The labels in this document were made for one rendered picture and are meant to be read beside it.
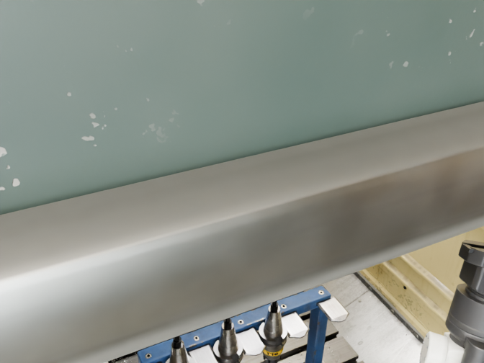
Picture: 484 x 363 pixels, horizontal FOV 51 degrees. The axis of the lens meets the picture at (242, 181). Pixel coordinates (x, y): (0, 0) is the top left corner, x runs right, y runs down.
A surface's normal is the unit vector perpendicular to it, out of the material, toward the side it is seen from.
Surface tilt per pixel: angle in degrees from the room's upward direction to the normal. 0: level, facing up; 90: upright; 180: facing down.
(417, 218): 90
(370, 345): 24
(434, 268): 90
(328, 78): 90
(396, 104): 90
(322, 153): 0
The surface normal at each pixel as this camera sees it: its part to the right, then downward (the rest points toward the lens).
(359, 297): -0.36, -0.68
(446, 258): -0.90, 0.23
